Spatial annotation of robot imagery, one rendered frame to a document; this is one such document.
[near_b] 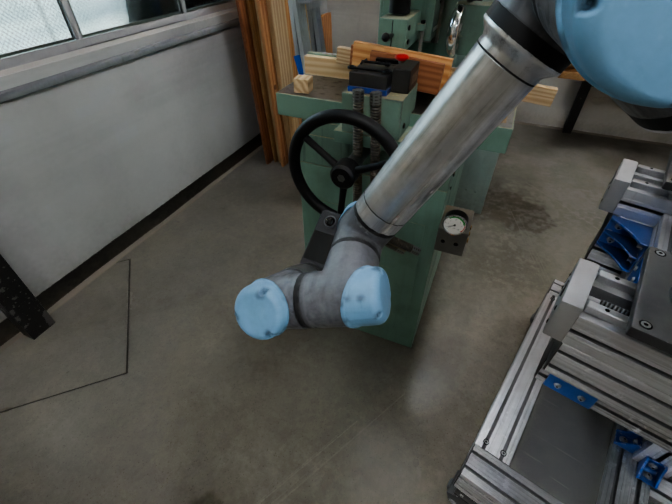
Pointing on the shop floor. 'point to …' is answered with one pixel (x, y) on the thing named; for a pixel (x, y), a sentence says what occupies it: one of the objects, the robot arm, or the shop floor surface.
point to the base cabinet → (420, 268)
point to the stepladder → (306, 30)
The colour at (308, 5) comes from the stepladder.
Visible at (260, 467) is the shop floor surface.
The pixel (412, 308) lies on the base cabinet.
